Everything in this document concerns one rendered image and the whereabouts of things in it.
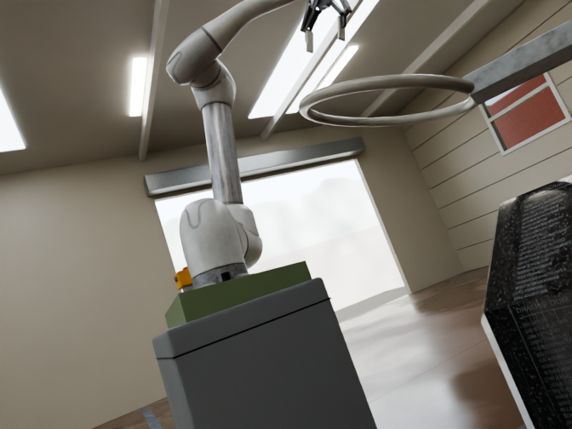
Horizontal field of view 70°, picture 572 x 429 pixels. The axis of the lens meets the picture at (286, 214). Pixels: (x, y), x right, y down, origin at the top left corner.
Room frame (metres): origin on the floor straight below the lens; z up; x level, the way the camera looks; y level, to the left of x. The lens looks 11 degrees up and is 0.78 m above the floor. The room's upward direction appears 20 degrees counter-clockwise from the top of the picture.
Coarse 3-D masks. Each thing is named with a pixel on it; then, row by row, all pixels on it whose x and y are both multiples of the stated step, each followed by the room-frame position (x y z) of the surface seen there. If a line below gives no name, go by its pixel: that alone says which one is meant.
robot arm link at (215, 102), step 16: (224, 80) 1.31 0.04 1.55; (208, 96) 1.31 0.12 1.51; (224, 96) 1.32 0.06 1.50; (208, 112) 1.32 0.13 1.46; (224, 112) 1.33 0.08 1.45; (208, 128) 1.32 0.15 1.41; (224, 128) 1.32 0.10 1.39; (208, 144) 1.33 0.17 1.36; (224, 144) 1.32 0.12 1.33; (224, 160) 1.31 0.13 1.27; (224, 176) 1.31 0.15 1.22; (224, 192) 1.30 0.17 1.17; (240, 192) 1.34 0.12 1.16; (240, 208) 1.30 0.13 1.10; (240, 224) 1.27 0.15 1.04; (256, 240) 1.32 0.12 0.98; (256, 256) 1.34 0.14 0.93
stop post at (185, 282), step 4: (180, 272) 2.02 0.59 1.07; (184, 272) 2.03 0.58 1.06; (188, 272) 2.04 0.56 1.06; (176, 276) 2.06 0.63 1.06; (180, 276) 2.02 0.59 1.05; (184, 276) 2.03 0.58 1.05; (188, 276) 2.04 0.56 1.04; (180, 280) 2.02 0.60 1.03; (184, 280) 2.03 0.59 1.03; (188, 280) 2.04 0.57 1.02; (176, 284) 2.10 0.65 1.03; (180, 284) 2.02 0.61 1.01; (184, 284) 2.02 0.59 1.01; (188, 284) 2.04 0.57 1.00; (180, 288) 2.06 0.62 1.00; (184, 288) 2.07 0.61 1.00; (188, 288) 2.05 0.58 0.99; (192, 288) 2.06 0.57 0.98
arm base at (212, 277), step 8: (240, 264) 1.11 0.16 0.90; (208, 272) 1.07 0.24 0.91; (216, 272) 1.07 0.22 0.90; (224, 272) 1.04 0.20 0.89; (232, 272) 1.08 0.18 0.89; (240, 272) 1.10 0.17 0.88; (248, 272) 1.14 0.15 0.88; (192, 280) 1.11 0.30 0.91; (200, 280) 1.08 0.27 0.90; (208, 280) 1.07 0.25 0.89; (216, 280) 1.06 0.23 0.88; (224, 280) 1.06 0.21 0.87
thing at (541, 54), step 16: (560, 32) 0.83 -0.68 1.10; (528, 48) 0.86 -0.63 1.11; (544, 48) 0.85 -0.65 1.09; (560, 48) 0.84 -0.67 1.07; (496, 64) 0.90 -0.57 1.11; (512, 64) 0.88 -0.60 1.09; (528, 64) 0.87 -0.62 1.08; (544, 64) 0.90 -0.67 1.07; (560, 64) 0.93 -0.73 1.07; (480, 80) 0.92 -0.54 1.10; (496, 80) 0.90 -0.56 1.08; (512, 80) 0.94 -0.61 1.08; (528, 80) 0.97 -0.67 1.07; (480, 96) 0.98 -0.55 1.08
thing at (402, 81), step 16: (352, 80) 0.88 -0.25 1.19; (368, 80) 0.87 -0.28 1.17; (384, 80) 0.86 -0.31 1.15; (400, 80) 0.86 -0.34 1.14; (416, 80) 0.86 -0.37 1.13; (432, 80) 0.86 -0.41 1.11; (448, 80) 0.87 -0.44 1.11; (464, 80) 0.90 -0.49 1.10; (320, 96) 0.95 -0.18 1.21; (304, 112) 1.09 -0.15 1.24; (432, 112) 1.23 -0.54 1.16; (448, 112) 1.18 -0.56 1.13
